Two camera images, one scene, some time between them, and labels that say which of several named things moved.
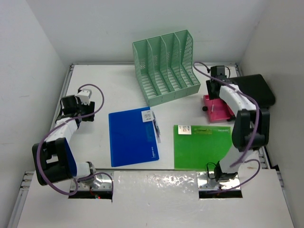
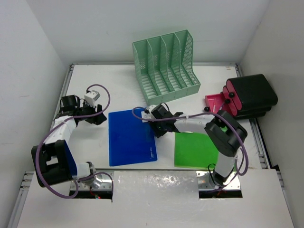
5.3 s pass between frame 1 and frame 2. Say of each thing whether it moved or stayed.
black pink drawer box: stayed
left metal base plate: stayed
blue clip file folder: stayed
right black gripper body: moved
